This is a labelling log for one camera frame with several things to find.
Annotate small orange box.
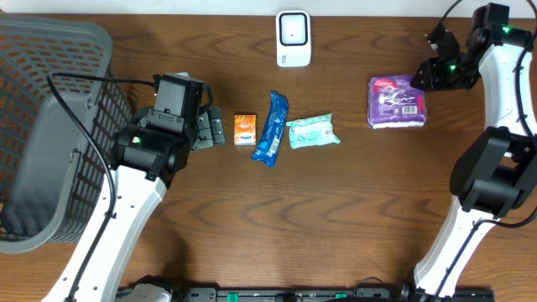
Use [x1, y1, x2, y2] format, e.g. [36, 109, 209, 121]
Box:
[234, 114, 257, 146]

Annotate red purple pad pack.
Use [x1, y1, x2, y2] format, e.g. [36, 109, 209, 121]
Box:
[368, 75, 427, 129]

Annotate blue cookie pack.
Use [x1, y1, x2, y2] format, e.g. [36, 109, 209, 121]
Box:
[252, 91, 289, 168]

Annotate light green wipes pack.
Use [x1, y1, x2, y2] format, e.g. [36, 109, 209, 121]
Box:
[286, 113, 341, 149]

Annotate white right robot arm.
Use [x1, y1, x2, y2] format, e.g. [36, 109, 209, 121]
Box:
[400, 3, 536, 301]

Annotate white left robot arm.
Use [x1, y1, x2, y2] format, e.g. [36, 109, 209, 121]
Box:
[45, 107, 225, 301]

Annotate white barcode scanner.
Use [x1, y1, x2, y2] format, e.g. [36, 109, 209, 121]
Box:
[275, 10, 312, 68]

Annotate grey plastic basket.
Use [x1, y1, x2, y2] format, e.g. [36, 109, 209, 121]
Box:
[1, 14, 131, 254]

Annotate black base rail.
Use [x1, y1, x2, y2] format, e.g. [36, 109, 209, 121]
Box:
[117, 286, 496, 302]

